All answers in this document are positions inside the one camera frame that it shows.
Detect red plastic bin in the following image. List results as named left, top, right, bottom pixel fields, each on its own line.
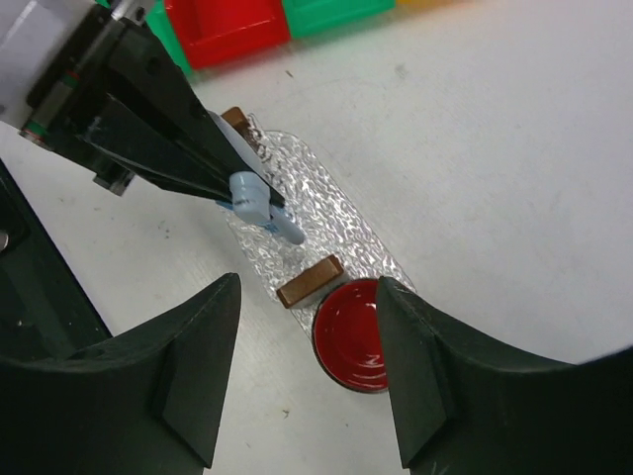
left=164, top=0, right=291, bottom=70

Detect green plastic bin upper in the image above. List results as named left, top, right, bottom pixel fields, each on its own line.
left=282, top=0, right=396, bottom=38

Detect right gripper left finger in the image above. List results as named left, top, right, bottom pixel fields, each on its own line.
left=1, top=273, right=241, bottom=474

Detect red cup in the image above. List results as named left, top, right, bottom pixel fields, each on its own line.
left=311, top=278, right=388, bottom=394

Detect green plastic bin lower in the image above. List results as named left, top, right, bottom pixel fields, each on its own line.
left=145, top=1, right=192, bottom=76

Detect white toothbrush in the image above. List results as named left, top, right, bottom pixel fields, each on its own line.
left=229, top=171, right=306, bottom=245

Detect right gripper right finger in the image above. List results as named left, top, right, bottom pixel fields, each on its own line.
left=377, top=277, right=632, bottom=474

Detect green plastic bin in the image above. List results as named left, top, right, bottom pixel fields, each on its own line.
left=282, top=0, right=396, bottom=38
left=145, top=1, right=192, bottom=76

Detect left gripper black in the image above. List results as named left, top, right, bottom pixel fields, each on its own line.
left=19, top=0, right=286, bottom=209

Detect yellow plastic bin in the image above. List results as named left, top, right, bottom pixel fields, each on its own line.
left=396, top=0, right=465, bottom=11

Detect white toothpaste tube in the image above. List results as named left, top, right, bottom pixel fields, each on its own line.
left=208, top=111, right=264, bottom=178

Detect clear glass tray wooden handles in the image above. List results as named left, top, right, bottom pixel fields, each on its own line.
left=220, top=106, right=416, bottom=342

